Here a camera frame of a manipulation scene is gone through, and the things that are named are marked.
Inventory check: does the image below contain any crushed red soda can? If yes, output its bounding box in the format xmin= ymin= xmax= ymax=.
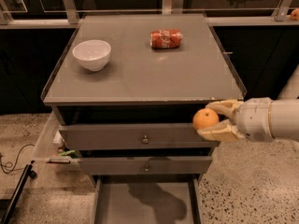
xmin=149 ymin=29 xmax=183 ymax=49

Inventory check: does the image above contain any white ceramic bowl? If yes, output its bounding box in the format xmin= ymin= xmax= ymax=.
xmin=72 ymin=40 xmax=112 ymax=72

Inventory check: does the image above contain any grey middle drawer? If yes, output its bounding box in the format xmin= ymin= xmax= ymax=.
xmin=78 ymin=156 xmax=212 ymax=175

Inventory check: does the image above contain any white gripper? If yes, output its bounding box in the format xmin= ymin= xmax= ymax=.
xmin=197 ymin=98 xmax=273 ymax=142

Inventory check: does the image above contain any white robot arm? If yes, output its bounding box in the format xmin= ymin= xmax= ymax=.
xmin=192 ymin=98 xmax=299 ymax=142

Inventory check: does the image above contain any white round post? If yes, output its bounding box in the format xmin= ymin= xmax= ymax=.
xmin=278 ymin=64 xmax=299 ymax=99

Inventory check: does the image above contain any background orange fruit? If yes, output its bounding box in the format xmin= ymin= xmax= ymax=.
xmin=291 ymin=8 xmax=299 ymax=21

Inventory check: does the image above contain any grey drawer cabinet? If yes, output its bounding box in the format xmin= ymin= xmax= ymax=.
xmin=40 ymin=12 xmax=248 ymax=224

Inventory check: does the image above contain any grey bottom drawer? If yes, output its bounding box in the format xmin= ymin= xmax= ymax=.
xmin=91 ymin=175 xmax=205 ymax=224

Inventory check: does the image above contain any grey drawer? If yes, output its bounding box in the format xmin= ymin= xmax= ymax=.
xmin=78 ymin=156 xmax=212 ymax=175
xmin=91 ymin=175 xmax=205 ymax=224
xmin=59 ymin=123 xmax=219 ymax=150

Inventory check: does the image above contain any black metal stand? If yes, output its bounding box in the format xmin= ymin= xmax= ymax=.
xmin=0 ymin=163 xmax=36 ymax=224

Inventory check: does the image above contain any grey top drawer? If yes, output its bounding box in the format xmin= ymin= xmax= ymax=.
xmin=59 ymin=123 xmax=219 ymax=150

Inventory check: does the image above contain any metal window railing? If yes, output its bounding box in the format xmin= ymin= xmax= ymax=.
xmin=0 ymin=0 xmax=298 ymax=29

